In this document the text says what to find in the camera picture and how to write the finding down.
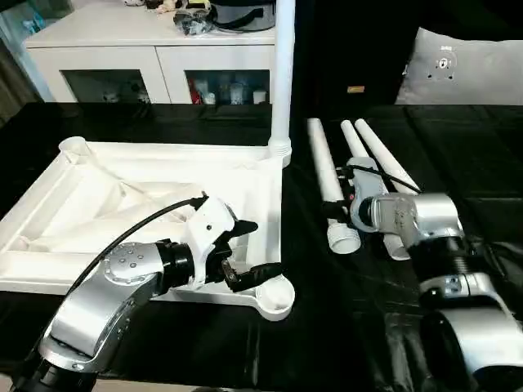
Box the white plastic table leg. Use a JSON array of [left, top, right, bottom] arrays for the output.
[[339, 120, 413, 261], [268, 0, 295, 168], [306, 117, 362, 254], [354, 118, 424, 197]]

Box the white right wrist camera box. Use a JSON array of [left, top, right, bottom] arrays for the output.
[[346, 159, 387, 201]]

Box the white plastic table top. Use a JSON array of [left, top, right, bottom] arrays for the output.
[[0, 136, 295, 319]]

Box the dark gear on cabinet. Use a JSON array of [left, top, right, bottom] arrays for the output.
[[173, 0, 277, 35]]

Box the black cabinet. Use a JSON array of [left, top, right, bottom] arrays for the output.
[[294, 0, 426, 105]]

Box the white cabinet with glass doors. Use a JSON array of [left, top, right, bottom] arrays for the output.
[[23, 0, 279, 105]]

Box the grey cushion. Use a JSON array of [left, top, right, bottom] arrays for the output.
[[396, 27, 523, 105]]

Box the grey curtain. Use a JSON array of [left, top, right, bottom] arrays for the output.
[[0, 33, 43, 123]]

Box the black work mat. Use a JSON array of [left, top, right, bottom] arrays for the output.
[[0, 100, 523, 392]]

